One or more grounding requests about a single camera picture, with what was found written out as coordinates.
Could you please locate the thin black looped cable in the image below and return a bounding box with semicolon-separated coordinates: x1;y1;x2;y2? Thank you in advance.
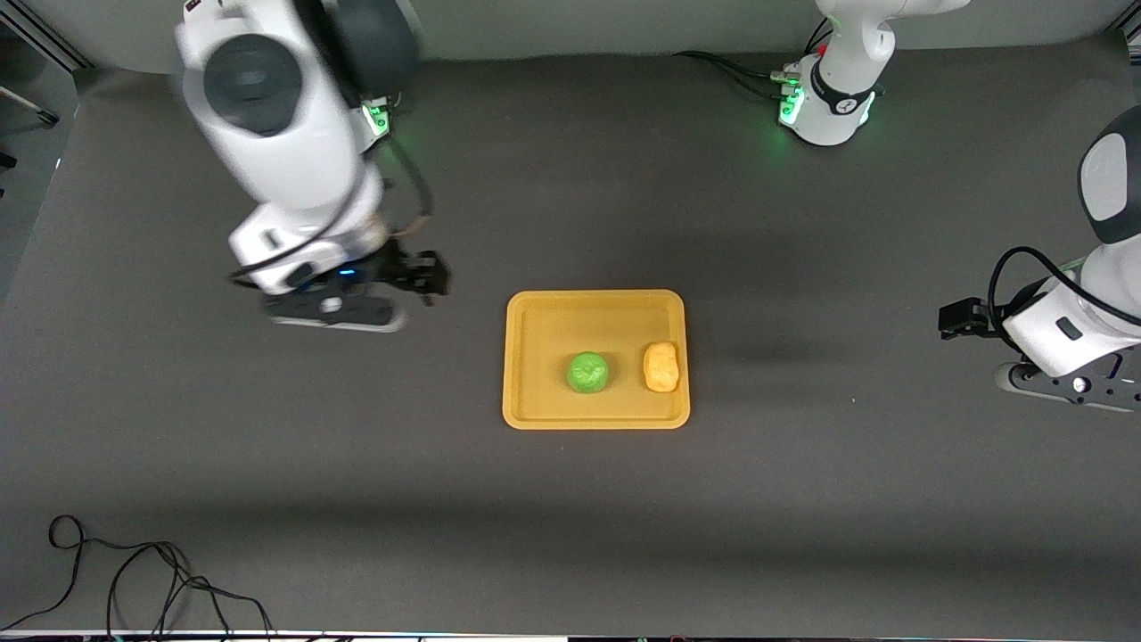
0;514;274;639

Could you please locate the yellow plastic tray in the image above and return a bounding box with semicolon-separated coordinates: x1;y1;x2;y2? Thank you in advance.
502;289;692;431

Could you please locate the green apple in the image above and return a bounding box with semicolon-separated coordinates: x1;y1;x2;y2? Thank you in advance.
567;351;612;395

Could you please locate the black base power cable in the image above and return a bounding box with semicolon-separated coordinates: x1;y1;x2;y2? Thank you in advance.
673;50;799;83
704;55;796;101

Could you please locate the yellow potato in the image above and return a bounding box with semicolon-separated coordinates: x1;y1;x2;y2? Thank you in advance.
643;342;681;393

